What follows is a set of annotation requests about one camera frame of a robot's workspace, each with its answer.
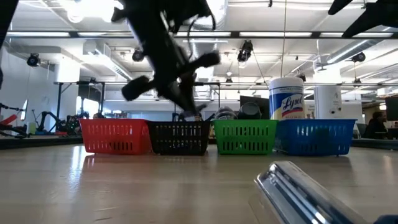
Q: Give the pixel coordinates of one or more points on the small blue item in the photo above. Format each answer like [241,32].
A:
[387,220]

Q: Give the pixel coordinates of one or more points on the Lysol wipes canister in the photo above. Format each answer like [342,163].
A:
[286,99]

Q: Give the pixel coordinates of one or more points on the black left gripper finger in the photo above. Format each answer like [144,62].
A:
[177,93]
[192,90]

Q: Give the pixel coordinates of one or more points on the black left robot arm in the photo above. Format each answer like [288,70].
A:
[6,9]

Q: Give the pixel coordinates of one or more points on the black plastic basket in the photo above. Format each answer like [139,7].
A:
[178,138]

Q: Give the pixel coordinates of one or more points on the black monitor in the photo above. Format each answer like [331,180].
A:
[264,104]
[392,109]

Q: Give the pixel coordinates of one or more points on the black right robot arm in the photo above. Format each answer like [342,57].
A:
[373,15]

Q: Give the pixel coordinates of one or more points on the red plastic basket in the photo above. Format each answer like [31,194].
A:
[115,137]

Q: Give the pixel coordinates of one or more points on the black ceiling spotlight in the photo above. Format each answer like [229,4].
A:
[245,51]
[359,57]
[33,59]
[138,56]

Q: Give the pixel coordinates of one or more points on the small grey travel bottle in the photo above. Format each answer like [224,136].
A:
[249,111]
[225,113]

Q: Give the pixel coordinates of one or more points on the blue plastic basket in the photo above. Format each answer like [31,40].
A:
[314,137]

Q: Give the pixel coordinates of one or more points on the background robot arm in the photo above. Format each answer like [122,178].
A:
[9,124]
[46,117]

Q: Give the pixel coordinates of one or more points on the person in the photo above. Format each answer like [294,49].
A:
[376,124]

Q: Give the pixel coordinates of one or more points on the green plastic basket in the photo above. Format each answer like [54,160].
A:
[245,137]

